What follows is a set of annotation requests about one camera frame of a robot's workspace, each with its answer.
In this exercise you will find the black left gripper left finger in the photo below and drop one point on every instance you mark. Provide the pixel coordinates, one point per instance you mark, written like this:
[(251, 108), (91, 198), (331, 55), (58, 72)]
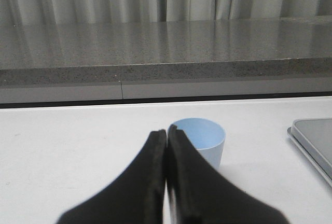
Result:
[(135, 196)]

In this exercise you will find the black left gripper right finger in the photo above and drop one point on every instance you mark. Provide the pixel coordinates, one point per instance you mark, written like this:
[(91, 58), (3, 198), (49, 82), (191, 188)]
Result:
[(198, 193)]

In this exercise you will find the light blue plastic cup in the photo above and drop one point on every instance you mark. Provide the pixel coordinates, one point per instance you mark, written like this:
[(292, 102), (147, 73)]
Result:
[(207, 136)]

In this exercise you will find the silver digital kitchen scale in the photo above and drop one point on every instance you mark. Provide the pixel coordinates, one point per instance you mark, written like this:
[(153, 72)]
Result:
[(313, 139)]

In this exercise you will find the grey stone counter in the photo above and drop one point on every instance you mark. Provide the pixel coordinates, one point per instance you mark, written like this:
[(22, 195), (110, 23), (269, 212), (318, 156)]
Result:
[(129, 61)]

